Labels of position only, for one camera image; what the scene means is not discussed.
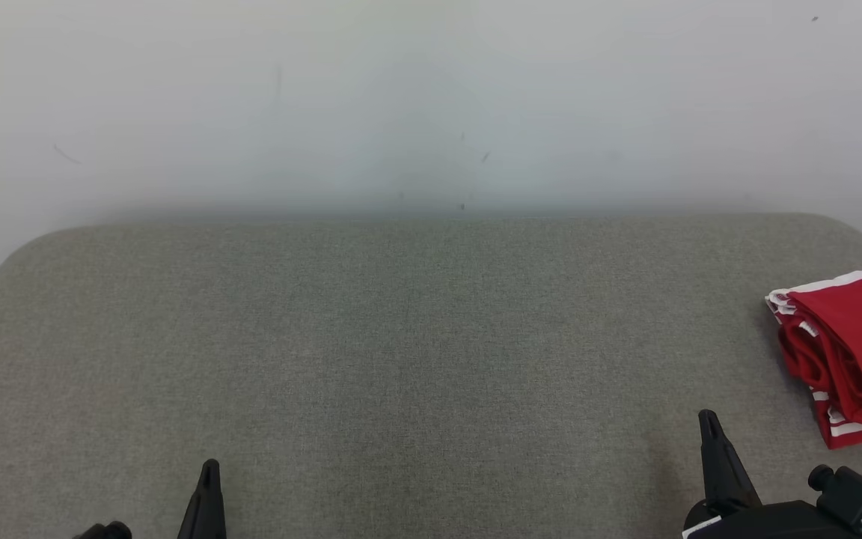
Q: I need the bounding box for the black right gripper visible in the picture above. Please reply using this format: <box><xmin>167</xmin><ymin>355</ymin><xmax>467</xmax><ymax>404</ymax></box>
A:
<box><xmin>681</xmin><ymin>409</ymin><xmax>862</xmax><ymax>539</ymax></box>

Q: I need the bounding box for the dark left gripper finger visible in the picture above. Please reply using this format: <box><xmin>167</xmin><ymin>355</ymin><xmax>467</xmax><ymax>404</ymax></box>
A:
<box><xmin>176</xmin><ymin>458</ymin><xmax>227</xmax><ymax>539</ymax></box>

